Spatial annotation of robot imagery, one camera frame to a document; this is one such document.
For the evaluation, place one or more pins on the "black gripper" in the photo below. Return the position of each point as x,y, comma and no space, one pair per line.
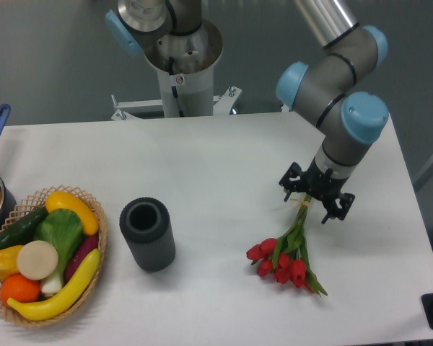
323,186

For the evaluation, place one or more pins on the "red tulip bouquet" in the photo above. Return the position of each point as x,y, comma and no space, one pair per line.
286,257

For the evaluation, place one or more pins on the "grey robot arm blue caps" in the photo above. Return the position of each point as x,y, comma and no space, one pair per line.
183,48

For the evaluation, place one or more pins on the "dark grey ribbed vase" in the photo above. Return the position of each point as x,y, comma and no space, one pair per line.
146,226

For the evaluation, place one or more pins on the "purple eggplant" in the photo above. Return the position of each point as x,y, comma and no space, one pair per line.
90,243

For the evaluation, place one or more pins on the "yellow squash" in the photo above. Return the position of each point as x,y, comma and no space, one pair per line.
65,200

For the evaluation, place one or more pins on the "green leafy bok choy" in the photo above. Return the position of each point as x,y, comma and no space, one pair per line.
63,229

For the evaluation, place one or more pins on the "woven wicker basket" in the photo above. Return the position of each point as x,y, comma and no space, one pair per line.
37,201

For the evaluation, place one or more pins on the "beige round disc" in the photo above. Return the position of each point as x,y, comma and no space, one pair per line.
37,260

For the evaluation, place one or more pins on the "yellow banana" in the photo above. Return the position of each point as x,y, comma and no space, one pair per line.
66,297

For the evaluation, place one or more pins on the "green cucumber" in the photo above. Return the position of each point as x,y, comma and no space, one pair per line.
22,231

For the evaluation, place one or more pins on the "orange fruit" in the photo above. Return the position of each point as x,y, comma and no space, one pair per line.
19,288

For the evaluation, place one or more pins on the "yellow bell pepper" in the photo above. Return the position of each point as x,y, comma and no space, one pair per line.
8,261

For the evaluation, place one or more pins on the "white metal base frame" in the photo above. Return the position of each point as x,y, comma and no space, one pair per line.
222,105

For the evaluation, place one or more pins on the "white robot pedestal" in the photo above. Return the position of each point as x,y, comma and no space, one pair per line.
187,95

